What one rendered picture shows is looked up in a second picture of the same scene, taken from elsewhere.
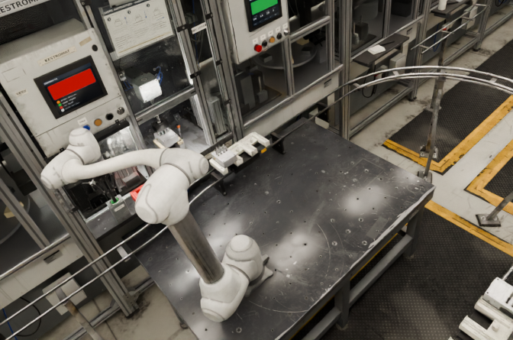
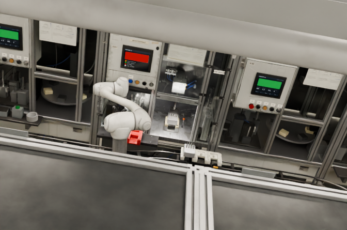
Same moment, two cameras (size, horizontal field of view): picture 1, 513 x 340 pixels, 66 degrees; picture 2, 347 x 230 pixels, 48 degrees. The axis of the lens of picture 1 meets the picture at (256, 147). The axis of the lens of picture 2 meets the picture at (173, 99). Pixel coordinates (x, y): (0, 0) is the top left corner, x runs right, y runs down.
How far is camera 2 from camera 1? 1.39 m
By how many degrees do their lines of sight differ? 29
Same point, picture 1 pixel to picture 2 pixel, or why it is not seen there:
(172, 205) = (117, 128)
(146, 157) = (133, 106)
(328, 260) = not seen: outside the picture
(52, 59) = (136, 41)
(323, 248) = not seen: outside the picture
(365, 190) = not seen: outside the picture
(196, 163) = (143, 121)
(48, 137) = (112, 73)
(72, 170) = (105, 91)
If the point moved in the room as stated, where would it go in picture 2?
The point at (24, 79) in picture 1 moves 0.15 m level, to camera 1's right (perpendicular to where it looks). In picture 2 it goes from (119, 42) to (133, 48)
